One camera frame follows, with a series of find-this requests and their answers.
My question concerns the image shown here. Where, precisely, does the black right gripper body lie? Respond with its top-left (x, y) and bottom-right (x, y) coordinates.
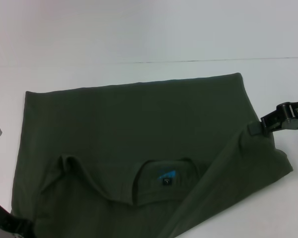
top-left (275, 98), bottom-right (298, 131)

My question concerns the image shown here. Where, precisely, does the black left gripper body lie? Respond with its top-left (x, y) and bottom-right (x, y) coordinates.
top-left (0, 196), bottom-right (20, 238)

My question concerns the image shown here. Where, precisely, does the dark green FREE t-shirt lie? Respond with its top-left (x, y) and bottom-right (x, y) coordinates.
top-left (9, 72), bottom-right (294, 238)

